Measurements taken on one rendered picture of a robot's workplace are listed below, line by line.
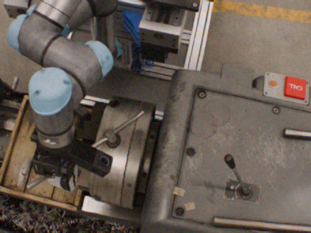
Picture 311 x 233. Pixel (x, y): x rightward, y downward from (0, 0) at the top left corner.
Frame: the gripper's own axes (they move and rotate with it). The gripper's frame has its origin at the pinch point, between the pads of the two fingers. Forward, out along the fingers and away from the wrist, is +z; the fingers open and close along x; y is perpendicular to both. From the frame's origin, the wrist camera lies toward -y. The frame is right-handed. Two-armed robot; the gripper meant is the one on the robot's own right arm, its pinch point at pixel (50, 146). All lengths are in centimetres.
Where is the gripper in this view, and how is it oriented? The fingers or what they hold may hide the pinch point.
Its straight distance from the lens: 128.1
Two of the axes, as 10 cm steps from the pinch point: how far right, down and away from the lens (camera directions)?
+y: -9.8, -2.1, 0.6
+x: 0.2, -3.7, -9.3
